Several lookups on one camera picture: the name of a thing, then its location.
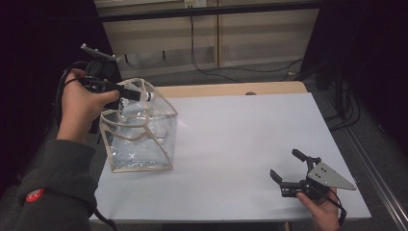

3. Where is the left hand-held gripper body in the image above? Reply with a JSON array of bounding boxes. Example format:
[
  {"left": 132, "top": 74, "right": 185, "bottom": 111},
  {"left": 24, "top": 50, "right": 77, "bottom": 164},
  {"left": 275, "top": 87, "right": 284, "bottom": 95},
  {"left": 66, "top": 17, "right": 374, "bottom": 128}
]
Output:
[{"left": 79, "top": 42, "right": 125, "bottom": 94}]

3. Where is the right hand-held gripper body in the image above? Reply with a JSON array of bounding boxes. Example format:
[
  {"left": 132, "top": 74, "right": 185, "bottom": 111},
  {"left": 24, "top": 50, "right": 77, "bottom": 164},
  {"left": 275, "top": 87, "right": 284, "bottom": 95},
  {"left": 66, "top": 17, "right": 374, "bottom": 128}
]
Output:
[{"left": 280, "top": 161, "right": 358, "bottom": 201}]

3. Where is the person's right hand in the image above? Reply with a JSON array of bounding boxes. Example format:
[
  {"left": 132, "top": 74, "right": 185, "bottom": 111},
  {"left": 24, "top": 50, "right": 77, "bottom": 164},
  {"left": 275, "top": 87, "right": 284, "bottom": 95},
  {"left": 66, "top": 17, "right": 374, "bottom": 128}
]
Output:
[{"left": 296, "top": 188, "right": 343, "bottom": 231}]

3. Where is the person's left hand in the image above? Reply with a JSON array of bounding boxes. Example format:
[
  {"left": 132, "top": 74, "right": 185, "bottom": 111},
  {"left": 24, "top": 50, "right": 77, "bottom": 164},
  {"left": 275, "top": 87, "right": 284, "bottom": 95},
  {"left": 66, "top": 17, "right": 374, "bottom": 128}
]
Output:
[{"left": 57, "top": 68, "right": 120, "bottom": 143}]

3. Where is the white paper sheet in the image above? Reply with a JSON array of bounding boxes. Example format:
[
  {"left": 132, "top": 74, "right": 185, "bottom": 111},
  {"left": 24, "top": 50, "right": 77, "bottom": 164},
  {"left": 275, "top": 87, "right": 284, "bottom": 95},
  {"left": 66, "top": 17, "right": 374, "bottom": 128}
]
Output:
[{"left": 89, "top": 91, "right": 372, "bottom": 224}]

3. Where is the black metal crossbar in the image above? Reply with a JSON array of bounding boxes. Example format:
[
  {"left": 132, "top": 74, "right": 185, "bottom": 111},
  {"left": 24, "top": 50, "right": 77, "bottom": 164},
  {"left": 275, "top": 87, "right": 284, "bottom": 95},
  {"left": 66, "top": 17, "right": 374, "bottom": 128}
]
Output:
[{"left": 99, "top": 0, "right": 321, "bottom": 23}]

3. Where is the beige wooden cabinet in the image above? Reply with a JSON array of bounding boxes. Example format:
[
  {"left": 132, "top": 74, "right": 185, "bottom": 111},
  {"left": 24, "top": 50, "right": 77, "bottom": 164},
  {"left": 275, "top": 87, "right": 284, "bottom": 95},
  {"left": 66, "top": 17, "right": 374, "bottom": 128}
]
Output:
[{"left": 95, "top": 0, "right": 321, "bottom": 75}]

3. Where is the black curtain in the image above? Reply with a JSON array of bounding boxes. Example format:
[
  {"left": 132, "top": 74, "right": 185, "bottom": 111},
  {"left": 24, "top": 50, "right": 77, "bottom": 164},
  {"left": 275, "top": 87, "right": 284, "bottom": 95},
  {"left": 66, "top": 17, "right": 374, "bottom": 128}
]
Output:
[{"left": 301, "top": 0, "right": 408, "bottom": 152}]

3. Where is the right hand-held gripper cable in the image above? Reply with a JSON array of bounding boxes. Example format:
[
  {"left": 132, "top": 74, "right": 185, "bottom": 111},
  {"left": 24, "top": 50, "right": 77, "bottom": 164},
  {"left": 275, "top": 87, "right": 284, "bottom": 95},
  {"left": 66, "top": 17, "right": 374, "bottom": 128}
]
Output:
[{"left": 316, "top": 188, "right": 348, "bottom": 227}]

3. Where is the hand-held gripper cable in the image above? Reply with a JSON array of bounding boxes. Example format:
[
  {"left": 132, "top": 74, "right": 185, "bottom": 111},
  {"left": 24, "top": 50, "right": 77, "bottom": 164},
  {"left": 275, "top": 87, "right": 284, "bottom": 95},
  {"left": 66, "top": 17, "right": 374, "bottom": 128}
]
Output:
[
  {"left": 54, "top": 60, "right": 118, "bottom": 231},
  {"left": 316, "top": 188, "right": 348, "bottom": 227}
]

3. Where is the left hand-held gripper cable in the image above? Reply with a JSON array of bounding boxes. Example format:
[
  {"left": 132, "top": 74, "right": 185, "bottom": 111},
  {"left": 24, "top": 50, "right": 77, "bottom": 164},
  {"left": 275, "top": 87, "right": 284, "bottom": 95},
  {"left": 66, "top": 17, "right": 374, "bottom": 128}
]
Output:
[{"left": 54, "top": 60, "right": 118, "bottom": 231}]

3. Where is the bundle of black cables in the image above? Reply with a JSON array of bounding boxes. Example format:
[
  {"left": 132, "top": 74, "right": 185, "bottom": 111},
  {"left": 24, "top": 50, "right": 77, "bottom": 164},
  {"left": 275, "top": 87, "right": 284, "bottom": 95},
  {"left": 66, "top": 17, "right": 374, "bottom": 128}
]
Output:
[{"left": 323, "top": 80, "right": 362, "bottom": 133}]

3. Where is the aluminium floor rail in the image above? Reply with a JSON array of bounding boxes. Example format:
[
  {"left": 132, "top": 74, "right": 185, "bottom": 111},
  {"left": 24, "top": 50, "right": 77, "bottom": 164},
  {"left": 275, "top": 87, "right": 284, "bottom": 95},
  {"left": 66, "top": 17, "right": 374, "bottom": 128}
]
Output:
[{"left": 320, "top": 92, "right": 408, "bottom": 231}]

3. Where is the black floor cable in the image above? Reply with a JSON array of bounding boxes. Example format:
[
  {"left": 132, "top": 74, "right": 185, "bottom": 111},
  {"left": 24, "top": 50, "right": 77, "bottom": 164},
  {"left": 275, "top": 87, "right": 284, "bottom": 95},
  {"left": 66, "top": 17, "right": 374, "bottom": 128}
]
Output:
[{"left": 190, "top": 15, "right": 304, "bottom": 84}]

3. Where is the white wall socket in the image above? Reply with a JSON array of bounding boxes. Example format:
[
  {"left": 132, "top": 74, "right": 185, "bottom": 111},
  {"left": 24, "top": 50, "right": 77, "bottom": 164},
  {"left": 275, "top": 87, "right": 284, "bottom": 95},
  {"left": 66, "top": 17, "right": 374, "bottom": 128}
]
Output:
[{"left": 184, "top": 0, "right": 208, "bottom": 9}]

